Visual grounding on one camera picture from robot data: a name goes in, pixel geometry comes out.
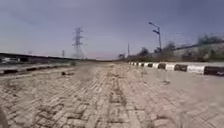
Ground lattice electricity pylon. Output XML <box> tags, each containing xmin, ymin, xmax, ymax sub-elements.
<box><xmin>71</xmin><ymin>27</ymin><xmax>86</xmax><ymax>60</ymax></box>

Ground row of trees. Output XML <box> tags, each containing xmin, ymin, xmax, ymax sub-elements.
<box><xmin>128</xmin><ymin>33</ymin><xmax>224</xmax><ymax>62</ymax></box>

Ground pale brick paved path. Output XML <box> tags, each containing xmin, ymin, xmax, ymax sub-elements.
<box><xmin>0</xmin><ymin>61</ymin><xmax>224</xmax><ymax>128</ymax></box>

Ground grey wall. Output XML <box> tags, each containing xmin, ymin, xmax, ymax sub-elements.
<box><xmin>173</xmin><ymin>42</ymin><xmax>224</xmax><ymax>62</ymax></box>

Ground dark low kerb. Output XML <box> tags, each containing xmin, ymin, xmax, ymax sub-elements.
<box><xmin>0</xmin><ymin>63</ymin><xmax>73</xmax><ymax>76</ymax></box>

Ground black and white kerb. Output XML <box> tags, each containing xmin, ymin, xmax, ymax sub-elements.
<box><xmin>127</xmin><ymin>61</ymin><xmax>224</xmax><ymax>77</ymax></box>

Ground street lamp pole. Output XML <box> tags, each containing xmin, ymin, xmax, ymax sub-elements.
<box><xmin>148</xmin><ymin>21</ymin><xmax>163</xmax><ymax>52</ymax></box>

